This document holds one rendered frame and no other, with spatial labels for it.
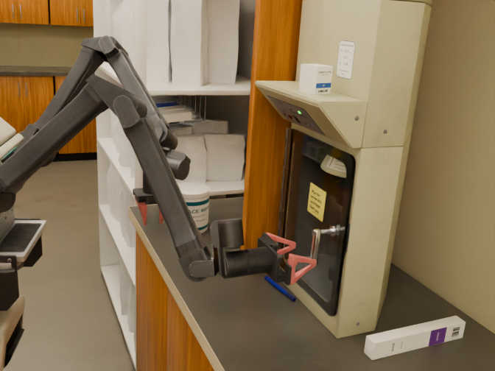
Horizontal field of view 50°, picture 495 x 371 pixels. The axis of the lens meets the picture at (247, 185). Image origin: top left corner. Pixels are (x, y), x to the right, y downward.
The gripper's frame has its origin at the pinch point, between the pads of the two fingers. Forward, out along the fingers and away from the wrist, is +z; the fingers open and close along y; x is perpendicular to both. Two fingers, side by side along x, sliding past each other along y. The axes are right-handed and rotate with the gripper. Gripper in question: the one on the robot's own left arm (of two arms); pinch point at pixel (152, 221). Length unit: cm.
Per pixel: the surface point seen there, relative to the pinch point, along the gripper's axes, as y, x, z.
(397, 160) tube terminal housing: 44, -46, -29
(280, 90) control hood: 22, -28, -42
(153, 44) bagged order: 22, 94, -42
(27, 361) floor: -36, 101, 111
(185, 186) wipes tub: 18.5, 29.8, 0.7
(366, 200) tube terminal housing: 37, -46, -20
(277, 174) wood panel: 33.3, -8.9, -14.8
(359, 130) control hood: 32, -46, -36
